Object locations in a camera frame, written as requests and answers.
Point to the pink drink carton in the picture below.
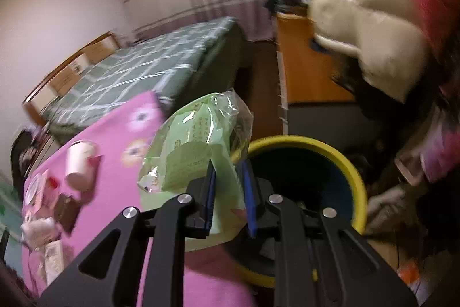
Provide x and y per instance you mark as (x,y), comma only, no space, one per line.
(48,192)

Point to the beige handbag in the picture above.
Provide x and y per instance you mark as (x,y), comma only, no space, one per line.
(409,168)

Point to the pink floral cloth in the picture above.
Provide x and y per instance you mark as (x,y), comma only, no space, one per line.
(442,148)

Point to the yellow rimmed waste bin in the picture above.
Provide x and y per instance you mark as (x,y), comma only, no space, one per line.
(345,163)

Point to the black bag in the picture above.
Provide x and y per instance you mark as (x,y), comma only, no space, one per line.
(21,156)

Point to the wooden desk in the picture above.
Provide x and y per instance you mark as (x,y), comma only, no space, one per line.
(305,69)

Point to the brown pillow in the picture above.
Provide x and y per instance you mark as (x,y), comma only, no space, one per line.
(64,80)
(102,51)

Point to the brown plastic tray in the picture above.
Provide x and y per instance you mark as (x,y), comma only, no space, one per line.
(66,213)

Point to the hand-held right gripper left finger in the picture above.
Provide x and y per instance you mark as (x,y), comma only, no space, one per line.
(210,199)

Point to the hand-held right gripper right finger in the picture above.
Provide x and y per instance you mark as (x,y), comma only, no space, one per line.
(249,199)

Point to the green plastic snack bag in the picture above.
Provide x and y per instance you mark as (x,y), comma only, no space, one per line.
(187,148)

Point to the cream puffer jacket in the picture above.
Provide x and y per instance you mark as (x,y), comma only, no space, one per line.
(377,41)

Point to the bed with green checked cover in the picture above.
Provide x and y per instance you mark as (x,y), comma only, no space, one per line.
(143,66)

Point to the wooden headboard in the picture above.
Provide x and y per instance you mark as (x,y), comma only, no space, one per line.
(105,39)

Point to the crumpled white tissue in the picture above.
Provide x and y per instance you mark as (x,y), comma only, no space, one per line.
(37,229)

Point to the white paper packet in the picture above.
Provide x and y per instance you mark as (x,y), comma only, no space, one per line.
(54,260)

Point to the white paper cup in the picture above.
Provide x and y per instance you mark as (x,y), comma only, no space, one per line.
(81,163)

